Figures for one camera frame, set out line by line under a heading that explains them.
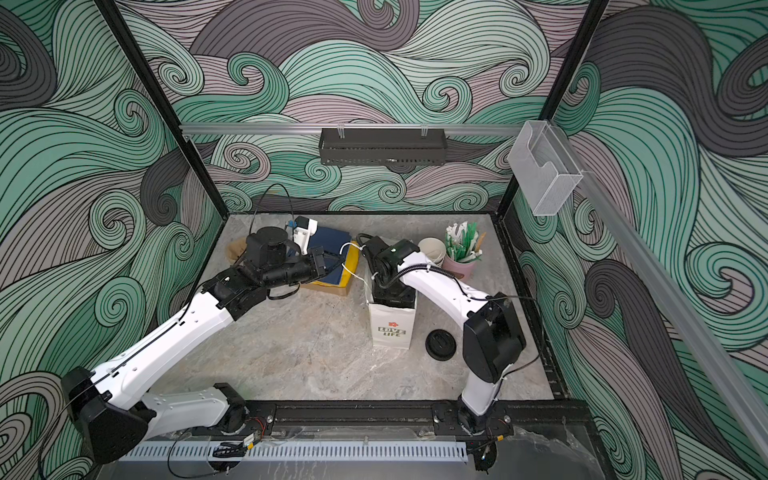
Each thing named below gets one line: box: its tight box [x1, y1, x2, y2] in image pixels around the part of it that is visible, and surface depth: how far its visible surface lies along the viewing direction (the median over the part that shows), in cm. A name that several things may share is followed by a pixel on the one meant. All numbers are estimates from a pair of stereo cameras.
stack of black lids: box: [425, 328, 457, 361], surface depth 85 cm
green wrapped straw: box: [458, 222, 478, 261], surface depth 91 cm
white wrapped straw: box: [446, 221, 467, 243], surface depth 90 cm
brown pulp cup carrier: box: [226, 236, 247, 265], surface depth 106 cm
